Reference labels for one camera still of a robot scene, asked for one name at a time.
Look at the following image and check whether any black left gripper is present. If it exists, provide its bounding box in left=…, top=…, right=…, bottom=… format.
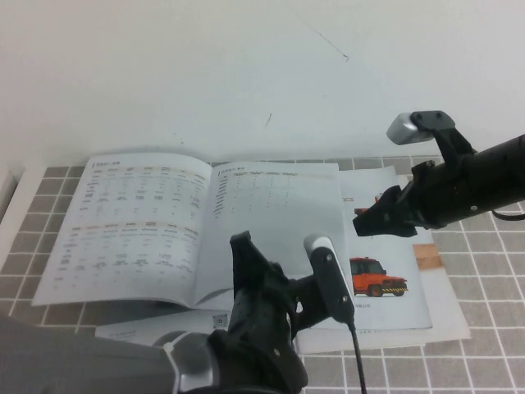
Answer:
left=229, top=231, right=299, bottom=341

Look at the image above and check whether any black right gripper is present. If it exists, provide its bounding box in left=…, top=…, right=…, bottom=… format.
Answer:
left=353, top=134, right=525, bottom=239

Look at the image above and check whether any white zip tie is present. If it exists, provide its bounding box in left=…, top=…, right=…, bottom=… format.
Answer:
left=162, top=343, right=182, bottom=393

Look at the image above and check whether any grey checkered tablecloth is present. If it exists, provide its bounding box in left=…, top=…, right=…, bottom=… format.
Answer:
left=0, top=152, right=525, bottom=394

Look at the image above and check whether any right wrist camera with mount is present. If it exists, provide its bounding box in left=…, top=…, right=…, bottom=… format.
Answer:
left=386, top=109, right=477, bottom=165

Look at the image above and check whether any right arm black wire loop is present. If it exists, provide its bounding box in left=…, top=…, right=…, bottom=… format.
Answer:
left=491, top=208, right=525, bottom=222

